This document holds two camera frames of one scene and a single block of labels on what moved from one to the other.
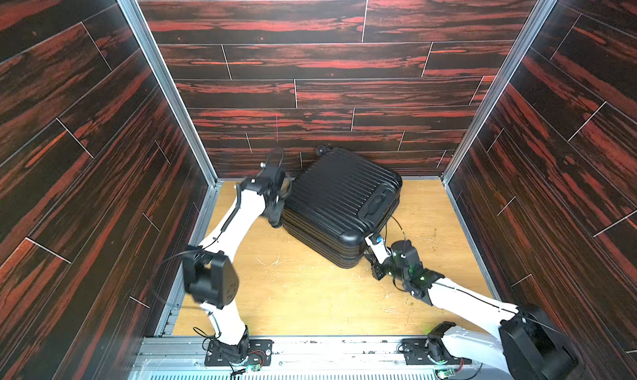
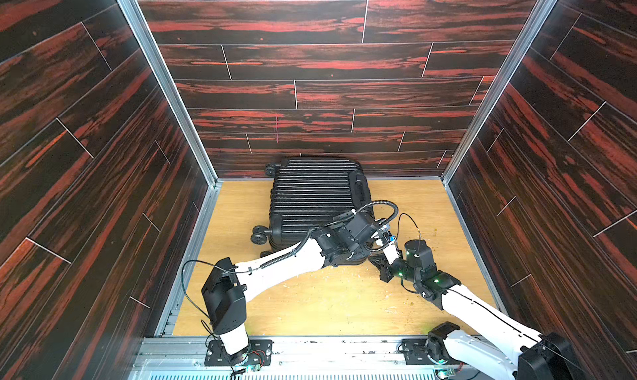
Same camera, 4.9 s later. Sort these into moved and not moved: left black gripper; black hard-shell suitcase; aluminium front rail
Moved: left black gripper; black hard-shell suitcase
Not moved: aluminium front rail
